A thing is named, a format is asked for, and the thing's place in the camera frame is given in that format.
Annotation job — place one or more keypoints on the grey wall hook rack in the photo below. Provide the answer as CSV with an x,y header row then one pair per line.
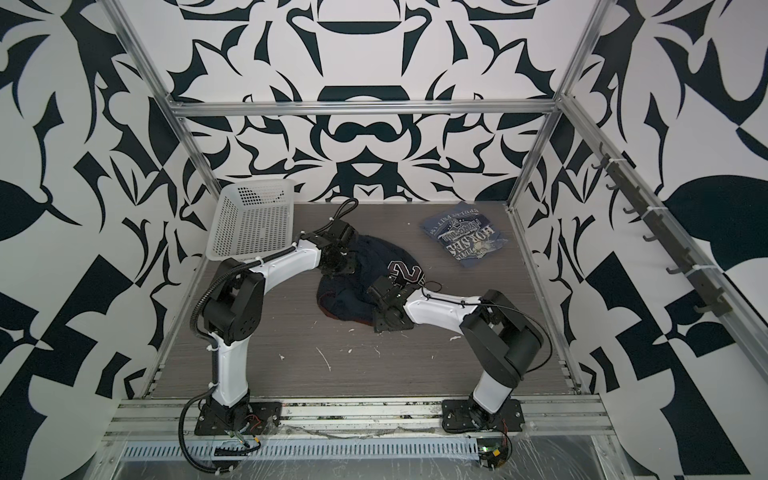
x,y
665,230

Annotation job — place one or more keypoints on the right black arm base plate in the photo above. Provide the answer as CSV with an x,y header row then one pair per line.
x,y
467,416

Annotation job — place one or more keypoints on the aluminium front rail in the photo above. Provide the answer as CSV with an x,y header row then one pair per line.
x,y
372,417

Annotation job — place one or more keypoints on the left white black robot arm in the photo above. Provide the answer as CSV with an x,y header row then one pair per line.
x,y
230,310

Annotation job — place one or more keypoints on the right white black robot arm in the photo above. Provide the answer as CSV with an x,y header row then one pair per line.
x,y
503,339

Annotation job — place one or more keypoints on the white slotted cable duct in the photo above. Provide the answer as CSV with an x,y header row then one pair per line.
x,y
339,449

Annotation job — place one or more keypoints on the aluminium frame back crossbar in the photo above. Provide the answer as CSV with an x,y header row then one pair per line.
x,y
371,107

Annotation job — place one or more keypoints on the dark navy tank top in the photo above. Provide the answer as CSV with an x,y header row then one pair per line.
x,y
345,296

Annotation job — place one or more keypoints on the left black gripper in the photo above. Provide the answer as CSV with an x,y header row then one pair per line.
x,y
350,271

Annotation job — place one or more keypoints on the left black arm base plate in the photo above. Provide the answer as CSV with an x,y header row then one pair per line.
x,y
247,418

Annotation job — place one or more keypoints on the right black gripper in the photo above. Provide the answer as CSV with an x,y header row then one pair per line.
x,y
379,323

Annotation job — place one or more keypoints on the green circuit board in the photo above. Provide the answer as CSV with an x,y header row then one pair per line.
x,y
493,453

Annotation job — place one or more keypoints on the blue-grey tank top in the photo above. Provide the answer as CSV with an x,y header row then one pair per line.
x,y
465,233

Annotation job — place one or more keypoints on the white plastic laundry basket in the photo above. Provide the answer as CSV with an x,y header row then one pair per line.
x,y
252,219

